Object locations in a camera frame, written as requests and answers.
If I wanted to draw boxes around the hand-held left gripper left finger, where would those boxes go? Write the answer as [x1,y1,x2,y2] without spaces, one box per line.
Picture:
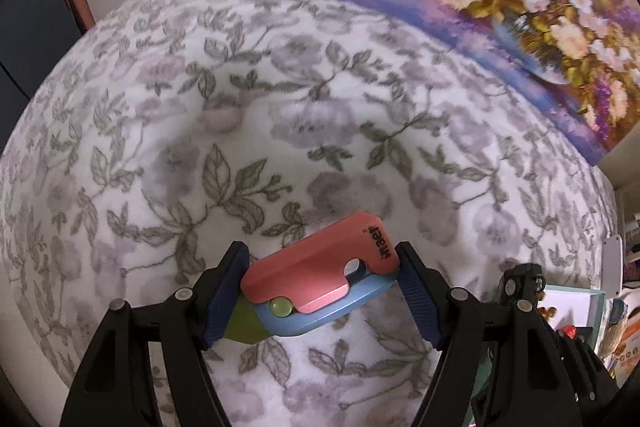
[60,241,251,427]

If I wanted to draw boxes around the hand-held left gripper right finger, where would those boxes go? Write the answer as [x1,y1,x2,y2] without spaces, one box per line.
[395,242,583,427]

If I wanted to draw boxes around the teal and white tray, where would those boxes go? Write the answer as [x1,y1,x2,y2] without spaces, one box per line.
[467,285,608,427]

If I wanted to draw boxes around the pink blue green toy knife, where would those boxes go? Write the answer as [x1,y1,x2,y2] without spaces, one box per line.
[222,211,401,343]

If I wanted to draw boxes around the orange box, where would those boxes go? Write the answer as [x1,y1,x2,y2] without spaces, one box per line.
[615,307,640,378]

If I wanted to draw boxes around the white rectangular remote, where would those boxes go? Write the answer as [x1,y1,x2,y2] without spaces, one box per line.
[602,234,623,298]

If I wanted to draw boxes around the flower painting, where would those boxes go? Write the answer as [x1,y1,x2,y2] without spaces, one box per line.
[340,0,640,166]

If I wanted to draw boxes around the dark blue cabinet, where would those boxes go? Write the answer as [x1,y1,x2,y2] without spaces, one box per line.
[0,0,83,128]

